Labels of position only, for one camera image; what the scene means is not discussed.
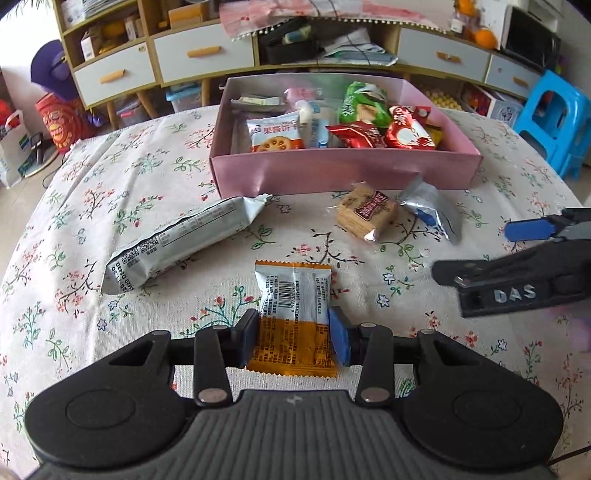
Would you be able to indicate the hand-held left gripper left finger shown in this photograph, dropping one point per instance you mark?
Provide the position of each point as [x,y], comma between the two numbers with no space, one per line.
[247,339]

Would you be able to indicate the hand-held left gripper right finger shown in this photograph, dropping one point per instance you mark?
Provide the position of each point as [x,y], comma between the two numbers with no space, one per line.
[339,337]

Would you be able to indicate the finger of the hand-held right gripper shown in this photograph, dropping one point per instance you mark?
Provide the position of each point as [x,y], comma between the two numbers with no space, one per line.
[526,229]
[489,272]

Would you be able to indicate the orange white snack packet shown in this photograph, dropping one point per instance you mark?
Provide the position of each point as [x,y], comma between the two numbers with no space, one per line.
[291,295]

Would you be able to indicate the pink cardboard box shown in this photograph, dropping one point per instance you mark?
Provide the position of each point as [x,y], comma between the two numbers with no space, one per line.
[323,173]

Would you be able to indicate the green snack packet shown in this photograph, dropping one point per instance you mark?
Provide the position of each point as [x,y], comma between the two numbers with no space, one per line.
[362,104]

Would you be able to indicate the silver blue snack packet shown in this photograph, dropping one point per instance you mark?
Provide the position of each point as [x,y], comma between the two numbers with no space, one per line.
[434,207]

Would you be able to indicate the blue plastic stool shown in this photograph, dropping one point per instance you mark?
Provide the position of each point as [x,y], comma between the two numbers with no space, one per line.
[554,120]

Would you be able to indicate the long silver snack packet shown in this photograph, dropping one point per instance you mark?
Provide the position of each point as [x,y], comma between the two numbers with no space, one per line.
[184,235]

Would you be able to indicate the brown cracker packet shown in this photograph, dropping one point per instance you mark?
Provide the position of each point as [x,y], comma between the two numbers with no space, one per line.
[367,212]

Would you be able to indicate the red white printed carton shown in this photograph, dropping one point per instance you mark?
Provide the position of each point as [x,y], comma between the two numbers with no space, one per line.
[491,101]

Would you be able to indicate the red white snack packet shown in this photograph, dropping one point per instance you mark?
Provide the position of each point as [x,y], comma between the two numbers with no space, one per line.
[411,129]

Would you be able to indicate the yellow egg tray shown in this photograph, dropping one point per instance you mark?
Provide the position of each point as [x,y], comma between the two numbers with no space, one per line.
[444,99]

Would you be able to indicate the dark red snack packet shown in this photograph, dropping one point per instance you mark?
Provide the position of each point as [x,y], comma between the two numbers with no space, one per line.
[358,136]

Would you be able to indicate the black microwave oven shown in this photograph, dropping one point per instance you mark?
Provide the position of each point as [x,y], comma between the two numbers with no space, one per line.
[531,39]

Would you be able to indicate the wooden console grey drawers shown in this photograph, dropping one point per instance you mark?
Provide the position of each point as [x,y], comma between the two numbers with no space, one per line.
[443,57]

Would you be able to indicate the orange fruit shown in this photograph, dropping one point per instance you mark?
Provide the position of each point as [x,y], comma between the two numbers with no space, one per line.
[485,38]
[464,7]

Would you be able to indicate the floral tablecloth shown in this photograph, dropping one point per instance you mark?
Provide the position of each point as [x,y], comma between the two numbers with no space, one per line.
[92,207]

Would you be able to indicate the white biscuit packet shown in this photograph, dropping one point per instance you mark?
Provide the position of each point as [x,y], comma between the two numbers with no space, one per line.
[274,134]

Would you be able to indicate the clear white snack packet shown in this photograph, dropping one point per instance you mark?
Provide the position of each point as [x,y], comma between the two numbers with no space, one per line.
[314,124]

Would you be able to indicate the clear storage bin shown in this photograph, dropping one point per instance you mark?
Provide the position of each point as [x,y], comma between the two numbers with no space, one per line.
[187,98]
[129,113]

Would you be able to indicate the stack of papers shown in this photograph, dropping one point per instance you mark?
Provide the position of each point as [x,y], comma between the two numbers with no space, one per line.
[355,48]

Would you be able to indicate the red printed bag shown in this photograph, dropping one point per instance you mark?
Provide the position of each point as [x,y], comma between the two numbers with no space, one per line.
[62,122]

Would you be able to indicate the wooden shelf cabinet white drawers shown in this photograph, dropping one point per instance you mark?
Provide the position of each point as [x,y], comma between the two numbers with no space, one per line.
[120,74]

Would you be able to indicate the black storage case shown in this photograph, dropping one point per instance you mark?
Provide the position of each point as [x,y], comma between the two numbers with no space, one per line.
[286,46]

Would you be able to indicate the white shopping bag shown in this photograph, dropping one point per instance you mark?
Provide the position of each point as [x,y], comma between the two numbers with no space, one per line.
[14,147]

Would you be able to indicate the pink cloth with pompom trim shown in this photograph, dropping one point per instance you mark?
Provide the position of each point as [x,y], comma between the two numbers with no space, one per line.
[277,14]

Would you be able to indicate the brown cardboard box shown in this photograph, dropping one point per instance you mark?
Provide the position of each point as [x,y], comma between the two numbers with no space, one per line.
[194,14]

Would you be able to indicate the purple umbrella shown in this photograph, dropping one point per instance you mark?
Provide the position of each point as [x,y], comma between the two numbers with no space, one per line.
[53,69]

